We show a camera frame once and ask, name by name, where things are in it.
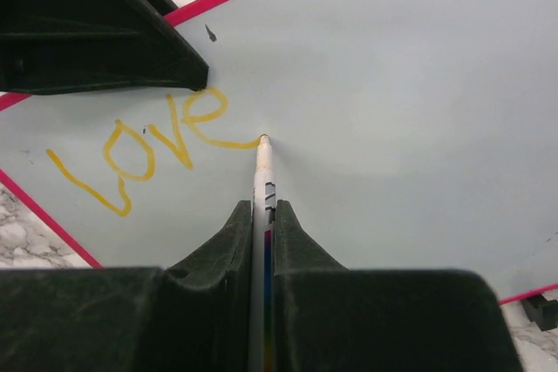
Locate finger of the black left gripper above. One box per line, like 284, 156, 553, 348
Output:
1, 0, 208, 95

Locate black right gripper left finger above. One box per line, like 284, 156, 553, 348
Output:
1, 200, 252, 371

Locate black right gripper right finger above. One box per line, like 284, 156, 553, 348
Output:
273, 200, 522, 371

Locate white marker pen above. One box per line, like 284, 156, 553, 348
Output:
247, 135, 276, 371

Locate pink framed whiteboard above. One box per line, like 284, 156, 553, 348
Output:
1, 0, 557, 302

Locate black whiteboard stand clip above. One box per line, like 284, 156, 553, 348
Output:
521, 294, 558, 331

